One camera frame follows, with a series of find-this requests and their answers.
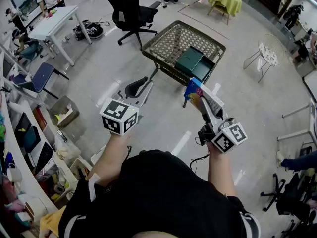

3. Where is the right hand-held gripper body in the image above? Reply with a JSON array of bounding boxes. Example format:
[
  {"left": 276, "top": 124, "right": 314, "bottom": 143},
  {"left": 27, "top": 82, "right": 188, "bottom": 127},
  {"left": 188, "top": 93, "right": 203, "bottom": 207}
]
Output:
[{"left": 197, "top": 117, "right": 249, "bottom": 154}]

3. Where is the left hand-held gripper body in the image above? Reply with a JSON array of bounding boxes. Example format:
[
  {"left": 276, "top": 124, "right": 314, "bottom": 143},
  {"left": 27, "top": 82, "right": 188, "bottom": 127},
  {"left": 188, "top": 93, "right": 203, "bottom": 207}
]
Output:
[{"left": 99, "top": 89, "right": 144, "bottom": 136}]

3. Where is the blue and white cardboard box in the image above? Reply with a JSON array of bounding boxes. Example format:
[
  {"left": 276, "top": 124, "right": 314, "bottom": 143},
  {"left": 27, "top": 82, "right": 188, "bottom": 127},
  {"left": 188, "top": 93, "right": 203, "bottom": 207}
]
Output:
[{"left": 183, "top": 77, "right": 225, "bottom": 109}]

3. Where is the dark green box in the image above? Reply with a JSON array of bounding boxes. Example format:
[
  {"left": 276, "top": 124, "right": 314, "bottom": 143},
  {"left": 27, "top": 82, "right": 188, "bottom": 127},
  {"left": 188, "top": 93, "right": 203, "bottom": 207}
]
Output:
[{"left": 174, "top": 46, "right": 216, "bottom": 83}]

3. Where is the person's left forearm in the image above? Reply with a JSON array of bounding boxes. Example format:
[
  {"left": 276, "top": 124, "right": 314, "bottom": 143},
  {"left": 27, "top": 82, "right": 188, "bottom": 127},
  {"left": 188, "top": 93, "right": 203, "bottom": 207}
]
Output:
[{"left": 86, "top": 129, "right": 136, "bottom": 183}]

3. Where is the person's right forearm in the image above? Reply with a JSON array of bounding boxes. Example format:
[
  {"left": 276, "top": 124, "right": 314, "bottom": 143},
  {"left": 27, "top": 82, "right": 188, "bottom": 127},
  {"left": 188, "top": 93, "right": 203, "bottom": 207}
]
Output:
[{"left": 206, "top": 142, "right": 239, "bottom": 198}]

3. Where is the brown cardboard bin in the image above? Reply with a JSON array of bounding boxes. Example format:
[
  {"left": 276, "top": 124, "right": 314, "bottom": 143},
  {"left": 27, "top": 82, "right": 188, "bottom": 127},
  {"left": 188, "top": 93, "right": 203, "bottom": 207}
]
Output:
[{"left": 48, "top": 95, "right": 81, "bottom": 129}]

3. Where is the white plastic basket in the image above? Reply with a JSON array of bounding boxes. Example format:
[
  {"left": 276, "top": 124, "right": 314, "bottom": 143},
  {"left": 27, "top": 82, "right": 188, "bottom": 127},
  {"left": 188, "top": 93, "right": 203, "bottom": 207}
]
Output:
[{"left": 69, "top": 157, "right": 93, "bottom": 183}]

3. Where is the black bag with white print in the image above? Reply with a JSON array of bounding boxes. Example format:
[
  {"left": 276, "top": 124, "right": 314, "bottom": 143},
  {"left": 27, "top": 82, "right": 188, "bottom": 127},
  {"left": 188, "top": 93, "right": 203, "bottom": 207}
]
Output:
[{"left": 72, "top": 19, "right": 104, "bottom": 42}]

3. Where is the black swivel chair base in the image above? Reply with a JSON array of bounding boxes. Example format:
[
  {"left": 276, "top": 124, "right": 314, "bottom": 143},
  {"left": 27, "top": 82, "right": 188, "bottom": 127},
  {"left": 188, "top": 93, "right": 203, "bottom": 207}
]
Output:
[{"left": 260, "top": 172, "right": 298, "bottom": 213}]

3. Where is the black office chair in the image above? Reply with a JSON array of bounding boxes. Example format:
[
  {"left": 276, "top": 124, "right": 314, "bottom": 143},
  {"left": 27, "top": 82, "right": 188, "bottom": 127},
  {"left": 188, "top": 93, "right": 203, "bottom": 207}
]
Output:
[{"left": 102, "top": 0, "right": 161, "bottom": 50}]

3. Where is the dark blue chair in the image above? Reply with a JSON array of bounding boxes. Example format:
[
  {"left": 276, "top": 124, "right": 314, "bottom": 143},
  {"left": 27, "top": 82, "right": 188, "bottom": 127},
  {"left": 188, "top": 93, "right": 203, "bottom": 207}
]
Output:
[{"left": 11, "top": 62, "right": 70, "bottom": 100}]

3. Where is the black keyboard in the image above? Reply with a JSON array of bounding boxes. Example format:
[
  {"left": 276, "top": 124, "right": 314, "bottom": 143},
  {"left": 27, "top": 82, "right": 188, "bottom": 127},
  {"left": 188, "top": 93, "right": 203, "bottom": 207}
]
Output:
[{"left": 34, "top": 141, "right": 54, "bottom": 176}]

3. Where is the teal flat case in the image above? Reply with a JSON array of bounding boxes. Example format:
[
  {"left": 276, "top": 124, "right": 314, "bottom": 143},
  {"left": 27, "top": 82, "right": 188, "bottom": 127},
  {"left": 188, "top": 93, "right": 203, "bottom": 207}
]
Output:
[{"left": 23, "top": 125, "right": 42, "bottom": 154}]

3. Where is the person's black shirt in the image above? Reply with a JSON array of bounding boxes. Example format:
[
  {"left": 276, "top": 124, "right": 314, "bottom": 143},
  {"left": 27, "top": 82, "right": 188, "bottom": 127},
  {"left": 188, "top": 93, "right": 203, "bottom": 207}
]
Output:
[{"left": 57, "top": 149, "right": 261, "bottom": 238}]

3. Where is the white rectangular table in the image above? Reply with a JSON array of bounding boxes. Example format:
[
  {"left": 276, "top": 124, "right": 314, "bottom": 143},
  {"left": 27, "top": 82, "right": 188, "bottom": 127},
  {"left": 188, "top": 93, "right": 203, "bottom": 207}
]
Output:
[{"left": 27, "top": 5, "right": 93, "bottom": 67}]

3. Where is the table with yellow-green cloth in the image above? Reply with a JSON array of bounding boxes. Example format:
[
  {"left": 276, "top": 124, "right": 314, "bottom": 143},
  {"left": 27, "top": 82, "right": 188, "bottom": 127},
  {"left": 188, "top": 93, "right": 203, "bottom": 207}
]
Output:
[{"left": 207, "top": 0, "right": 243, "bottom": 26}]

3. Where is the white mug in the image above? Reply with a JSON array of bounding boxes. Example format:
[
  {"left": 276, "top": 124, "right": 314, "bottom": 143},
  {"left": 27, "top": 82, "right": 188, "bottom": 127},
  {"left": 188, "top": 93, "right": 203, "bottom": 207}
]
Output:
[{"left": 6, "top": 162, "right": 23, "bottom": 183}]

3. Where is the yellow cloth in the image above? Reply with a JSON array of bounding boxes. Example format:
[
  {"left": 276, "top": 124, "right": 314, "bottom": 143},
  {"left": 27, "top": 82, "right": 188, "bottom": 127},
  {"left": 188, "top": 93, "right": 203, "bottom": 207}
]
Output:
[{"left": 39, "top": 205, "right": 68, "bottom": 238}]

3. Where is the black cable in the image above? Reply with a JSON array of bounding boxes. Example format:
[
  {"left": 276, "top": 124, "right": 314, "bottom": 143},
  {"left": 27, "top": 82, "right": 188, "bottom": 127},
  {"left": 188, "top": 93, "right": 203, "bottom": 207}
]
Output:
[{"left": 190, "top": 152, "right": 211, "bottom": 174}]

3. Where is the white metal table frame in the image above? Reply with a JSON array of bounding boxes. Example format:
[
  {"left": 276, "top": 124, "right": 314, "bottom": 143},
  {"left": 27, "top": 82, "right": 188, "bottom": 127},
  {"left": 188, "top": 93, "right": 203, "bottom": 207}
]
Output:
[{"left": 277, "top": 97, "right": 317, "bottom": 144}]

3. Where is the white wire chair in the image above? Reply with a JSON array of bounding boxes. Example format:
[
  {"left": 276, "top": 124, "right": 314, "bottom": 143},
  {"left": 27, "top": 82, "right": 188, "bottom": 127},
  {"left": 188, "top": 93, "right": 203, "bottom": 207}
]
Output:
[{"left": 243, "top": 33, "right": 286, "bottom": 84}]

